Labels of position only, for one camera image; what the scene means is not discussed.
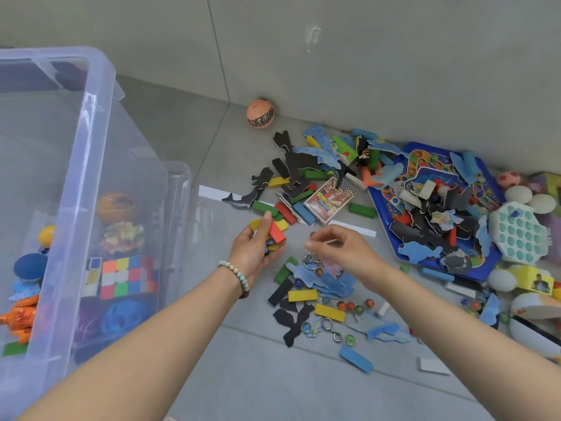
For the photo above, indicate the person's right hand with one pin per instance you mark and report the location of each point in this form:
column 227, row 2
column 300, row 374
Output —
column 353, row 256

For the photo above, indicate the person's left hand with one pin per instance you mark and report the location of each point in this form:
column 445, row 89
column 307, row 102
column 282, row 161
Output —
column 247, row 254

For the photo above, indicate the person's right thumb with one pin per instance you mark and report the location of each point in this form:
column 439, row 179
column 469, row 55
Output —
column 319, row 249

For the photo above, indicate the person's left thumb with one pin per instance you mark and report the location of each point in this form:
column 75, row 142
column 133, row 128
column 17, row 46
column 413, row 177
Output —
column 265, row 224

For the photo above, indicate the yellow wooden block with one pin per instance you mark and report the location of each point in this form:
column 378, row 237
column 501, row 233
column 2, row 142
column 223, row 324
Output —
column 254, row 224

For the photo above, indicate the red wooden block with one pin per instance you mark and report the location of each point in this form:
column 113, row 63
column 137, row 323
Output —
column 277, row 232

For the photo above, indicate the person's left forearm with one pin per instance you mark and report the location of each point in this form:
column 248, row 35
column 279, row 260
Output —
column 144, row 350

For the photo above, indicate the person's right forearm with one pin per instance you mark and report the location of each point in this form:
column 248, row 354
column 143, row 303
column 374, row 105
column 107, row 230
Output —
column 464, row 341

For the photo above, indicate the grey toy shark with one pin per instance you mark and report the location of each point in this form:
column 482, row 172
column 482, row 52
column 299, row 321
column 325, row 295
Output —
column 242, row 199

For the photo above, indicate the red card box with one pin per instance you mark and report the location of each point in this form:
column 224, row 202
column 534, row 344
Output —
column 326, row 200

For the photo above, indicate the scatter of coloured building blocks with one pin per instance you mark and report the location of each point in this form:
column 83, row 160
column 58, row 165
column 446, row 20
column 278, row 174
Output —
column 363, row 210

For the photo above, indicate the white tape strip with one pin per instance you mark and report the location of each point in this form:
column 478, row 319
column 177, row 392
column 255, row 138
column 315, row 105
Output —
column 212, row 192

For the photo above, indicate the scatter of glass marbles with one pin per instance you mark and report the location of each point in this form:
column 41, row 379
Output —
column 350, row 306

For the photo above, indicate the pile of black puzzle pieces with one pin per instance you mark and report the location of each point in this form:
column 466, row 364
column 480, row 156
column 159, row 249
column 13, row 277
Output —
column 300, row 164

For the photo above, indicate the metal hook puzzle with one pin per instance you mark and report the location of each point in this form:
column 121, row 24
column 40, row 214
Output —
column 332, row 329

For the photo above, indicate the pile of blue puzzle pieces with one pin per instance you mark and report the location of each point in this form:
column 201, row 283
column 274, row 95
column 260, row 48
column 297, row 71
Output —
column 326, row 155

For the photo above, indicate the small dark toy figure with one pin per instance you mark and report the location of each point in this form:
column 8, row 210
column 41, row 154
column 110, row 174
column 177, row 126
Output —
column 362, row 154

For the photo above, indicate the small orange basketball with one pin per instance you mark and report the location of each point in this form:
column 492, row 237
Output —
column 260, row 113

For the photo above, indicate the blue game board tray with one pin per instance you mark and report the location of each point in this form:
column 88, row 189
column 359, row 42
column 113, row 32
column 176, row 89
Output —
column 427, row 173

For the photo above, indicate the colourful crumpled toy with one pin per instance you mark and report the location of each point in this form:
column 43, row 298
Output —
column 122, row 237

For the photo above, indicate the colourful puzzle cube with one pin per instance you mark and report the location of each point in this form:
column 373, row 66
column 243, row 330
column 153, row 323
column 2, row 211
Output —
column 127, row 277

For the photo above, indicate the orange rubber ball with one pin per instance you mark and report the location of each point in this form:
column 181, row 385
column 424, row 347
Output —
column 116, row 208

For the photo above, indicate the blue skull toy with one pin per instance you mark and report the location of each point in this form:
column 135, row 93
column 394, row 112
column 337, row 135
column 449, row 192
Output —
column 125, row 315

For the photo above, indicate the clear plastic storage bin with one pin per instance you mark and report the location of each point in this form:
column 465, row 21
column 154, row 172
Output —
column 87, row 179

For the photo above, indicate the white toy egg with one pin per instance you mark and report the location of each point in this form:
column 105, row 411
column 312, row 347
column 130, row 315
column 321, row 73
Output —
column 542, row 203
column 518, row 193
column 502, row 279

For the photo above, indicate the white teal pop toy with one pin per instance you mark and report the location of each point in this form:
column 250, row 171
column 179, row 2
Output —
column 517, row 234

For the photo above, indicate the pink spotted ball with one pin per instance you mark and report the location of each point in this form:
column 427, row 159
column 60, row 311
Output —
column 508, row 179

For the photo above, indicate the yellow card packet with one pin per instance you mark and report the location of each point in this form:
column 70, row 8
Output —
column 532, row 279

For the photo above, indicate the yellow ball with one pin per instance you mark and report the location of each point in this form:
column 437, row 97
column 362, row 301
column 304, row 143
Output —
column 46, row 235

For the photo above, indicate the white round toy shell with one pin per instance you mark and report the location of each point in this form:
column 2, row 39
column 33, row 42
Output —
column 535, row 338
column 537, row 306

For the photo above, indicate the pale purple pop toy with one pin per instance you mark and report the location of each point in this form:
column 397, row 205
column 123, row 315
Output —
column 553, row 232

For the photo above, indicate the yellow green box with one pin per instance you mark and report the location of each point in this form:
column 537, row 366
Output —
column 550, row 184

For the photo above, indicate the blue round toy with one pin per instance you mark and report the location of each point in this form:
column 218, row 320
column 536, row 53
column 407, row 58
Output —
column 30, row 268

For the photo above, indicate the orange toy creature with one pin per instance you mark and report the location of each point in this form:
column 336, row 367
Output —
column 19, row 320

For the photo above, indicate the green wooden block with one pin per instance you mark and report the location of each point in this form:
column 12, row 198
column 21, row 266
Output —
column 15, row 348

